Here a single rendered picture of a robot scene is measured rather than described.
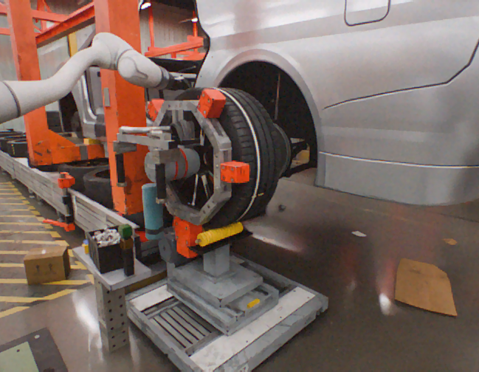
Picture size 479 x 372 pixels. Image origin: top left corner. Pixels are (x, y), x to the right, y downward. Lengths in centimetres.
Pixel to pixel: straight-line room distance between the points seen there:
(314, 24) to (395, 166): 66
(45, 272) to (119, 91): 127
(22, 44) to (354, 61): 296
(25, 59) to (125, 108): 197
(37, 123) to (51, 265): 164
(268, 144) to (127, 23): 93
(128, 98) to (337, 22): 103
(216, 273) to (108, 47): 114
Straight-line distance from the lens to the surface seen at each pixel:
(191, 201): 164
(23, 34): 366
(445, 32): 129
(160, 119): 157
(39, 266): 241
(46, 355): 136
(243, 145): 127
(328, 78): 143
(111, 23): 178
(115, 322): 168
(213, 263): 170
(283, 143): 170
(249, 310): 164
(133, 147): 151
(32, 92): 107
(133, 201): 183
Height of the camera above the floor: 111
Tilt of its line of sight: 14 degrees down
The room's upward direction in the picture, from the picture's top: straight up
